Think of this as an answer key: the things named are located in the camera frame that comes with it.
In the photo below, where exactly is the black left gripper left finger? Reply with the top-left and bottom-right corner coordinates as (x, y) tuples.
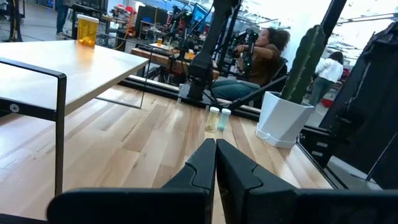
(46, 138), (217, 224)

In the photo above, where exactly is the person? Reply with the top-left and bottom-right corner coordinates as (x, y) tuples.
(308, 51), (345, 106)
(55, 0), (72, 40)
(211, 27), (292, 102)

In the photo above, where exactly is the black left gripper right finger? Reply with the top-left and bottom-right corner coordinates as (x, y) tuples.
(216, 138), (398, 224)

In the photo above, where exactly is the orange medicine bottle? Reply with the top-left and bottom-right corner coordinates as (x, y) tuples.
(76, 14), (100, 48)

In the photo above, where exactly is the green cactus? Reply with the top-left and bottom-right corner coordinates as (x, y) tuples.
(280, 24), (326, 105)

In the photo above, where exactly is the wooden shelf black metal frame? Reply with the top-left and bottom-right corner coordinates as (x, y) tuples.
(0, 30), (154, 197)

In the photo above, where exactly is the black equipment stand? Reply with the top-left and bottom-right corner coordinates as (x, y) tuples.
(6, 0), (26, 43)

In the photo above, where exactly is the office chair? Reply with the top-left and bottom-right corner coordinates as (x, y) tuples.
(247, 57), (289, 109)

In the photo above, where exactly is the yellow medicine bottle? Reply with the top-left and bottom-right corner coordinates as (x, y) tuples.
(205, 106), (220, 132)

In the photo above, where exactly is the blue screen monitor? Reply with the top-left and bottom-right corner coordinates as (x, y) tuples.
(190, 2), (210, 32)

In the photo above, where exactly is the black rig frame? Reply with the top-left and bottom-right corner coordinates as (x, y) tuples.
(297, 0), (398, 191)

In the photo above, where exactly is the white plant pot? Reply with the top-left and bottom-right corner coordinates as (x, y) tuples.
(255, 91), (315, 149)

